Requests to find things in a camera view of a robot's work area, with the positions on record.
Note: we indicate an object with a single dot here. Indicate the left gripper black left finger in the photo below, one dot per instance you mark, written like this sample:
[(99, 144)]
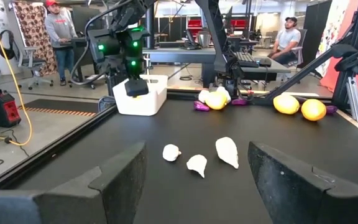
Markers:
[(73, 205)]

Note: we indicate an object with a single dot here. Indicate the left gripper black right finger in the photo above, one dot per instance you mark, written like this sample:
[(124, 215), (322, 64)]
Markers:
[(306, 202)]

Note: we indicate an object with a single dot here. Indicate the white garlic bulb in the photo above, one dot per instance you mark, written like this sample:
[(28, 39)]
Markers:
[(197, 163), (224, 92), (203, 96), (170, 152), (227, 152)]

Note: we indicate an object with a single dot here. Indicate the dark purple pouch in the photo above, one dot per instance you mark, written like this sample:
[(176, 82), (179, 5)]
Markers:
[(239, 101)]

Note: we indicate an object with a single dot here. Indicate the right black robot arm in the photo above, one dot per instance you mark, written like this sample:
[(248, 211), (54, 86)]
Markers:
[(213, 31)]

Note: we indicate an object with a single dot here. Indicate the white plastic basket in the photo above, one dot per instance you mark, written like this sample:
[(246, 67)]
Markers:
[(141, 105)]

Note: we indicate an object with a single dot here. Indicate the black standing desk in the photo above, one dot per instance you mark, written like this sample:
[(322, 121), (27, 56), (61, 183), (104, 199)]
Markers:
[(73, 42)]

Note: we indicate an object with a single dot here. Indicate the black monitor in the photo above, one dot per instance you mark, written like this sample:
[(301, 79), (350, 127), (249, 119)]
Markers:
[(82, 18)]

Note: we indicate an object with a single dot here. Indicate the red storage bin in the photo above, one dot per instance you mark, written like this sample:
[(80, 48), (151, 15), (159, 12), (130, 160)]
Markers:
[(238, 24), (194, 25)]

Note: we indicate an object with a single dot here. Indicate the metal pot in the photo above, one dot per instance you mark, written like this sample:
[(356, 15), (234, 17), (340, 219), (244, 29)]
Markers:
[(204, 39)]

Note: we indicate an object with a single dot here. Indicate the person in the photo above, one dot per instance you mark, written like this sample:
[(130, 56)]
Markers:
[(286, 39), (60, 28)]

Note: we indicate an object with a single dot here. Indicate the black mat orange stripe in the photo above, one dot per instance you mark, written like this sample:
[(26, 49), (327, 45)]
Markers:
[(57, 105)]

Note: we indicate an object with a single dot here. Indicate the grey office chair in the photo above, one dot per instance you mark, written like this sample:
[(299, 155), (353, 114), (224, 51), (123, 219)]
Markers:
[(30, 62)]

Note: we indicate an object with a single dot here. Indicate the brown circle patterned curtain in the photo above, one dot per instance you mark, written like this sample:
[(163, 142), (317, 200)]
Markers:
[(26, 28)]

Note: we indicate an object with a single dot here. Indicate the black keyboard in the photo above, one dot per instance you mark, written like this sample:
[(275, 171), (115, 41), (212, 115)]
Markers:
[(245, 59)]

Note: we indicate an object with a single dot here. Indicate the black headphones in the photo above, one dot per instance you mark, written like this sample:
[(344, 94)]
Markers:
[(7, 53)]

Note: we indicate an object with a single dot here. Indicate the pink patterned banner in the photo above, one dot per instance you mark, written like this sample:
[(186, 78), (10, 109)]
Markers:
[(329, 74)]

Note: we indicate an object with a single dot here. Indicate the black computer mouse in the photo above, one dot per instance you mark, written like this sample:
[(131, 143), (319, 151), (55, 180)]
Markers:
[(263, 61)]

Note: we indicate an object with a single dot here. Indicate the black mounted device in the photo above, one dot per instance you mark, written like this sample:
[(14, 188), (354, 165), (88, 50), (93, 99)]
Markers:
[(356, 59)]

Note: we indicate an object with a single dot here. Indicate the black office chair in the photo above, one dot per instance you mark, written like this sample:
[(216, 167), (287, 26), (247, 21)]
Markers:
[(302, 40)]

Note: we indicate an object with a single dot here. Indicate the black partition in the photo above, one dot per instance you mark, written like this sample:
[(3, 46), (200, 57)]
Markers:
[(315, 31)]

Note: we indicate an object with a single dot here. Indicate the black table edge rail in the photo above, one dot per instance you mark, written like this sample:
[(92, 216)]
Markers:
[(48, 148)]

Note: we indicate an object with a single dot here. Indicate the silver metal bracket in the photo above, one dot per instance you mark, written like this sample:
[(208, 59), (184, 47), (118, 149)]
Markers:
[(354, 99)]

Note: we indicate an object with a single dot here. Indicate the black aluminium rig frame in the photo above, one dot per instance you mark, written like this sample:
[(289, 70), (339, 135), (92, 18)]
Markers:
[(303, 73)]

